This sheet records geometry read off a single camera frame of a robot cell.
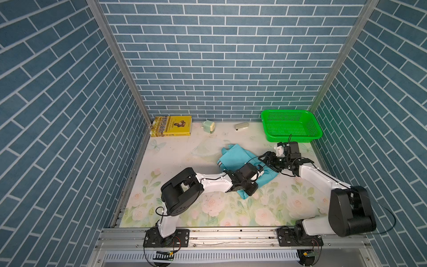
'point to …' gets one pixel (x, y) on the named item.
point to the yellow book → (172, 125)
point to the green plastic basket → (300, 124)
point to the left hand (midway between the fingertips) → (259, 189)
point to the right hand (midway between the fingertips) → (263, 160)
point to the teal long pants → (233, 157)
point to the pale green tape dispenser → (208, 126)
